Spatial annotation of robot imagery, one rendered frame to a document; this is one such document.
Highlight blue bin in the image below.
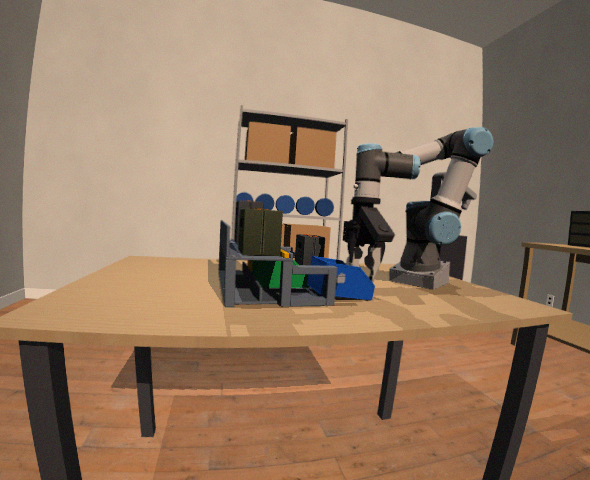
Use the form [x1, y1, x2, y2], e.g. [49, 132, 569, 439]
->
[307, 256, 375, 300]

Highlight green open bin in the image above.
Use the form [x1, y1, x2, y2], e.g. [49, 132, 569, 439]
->
[252, 261, 309, 288]

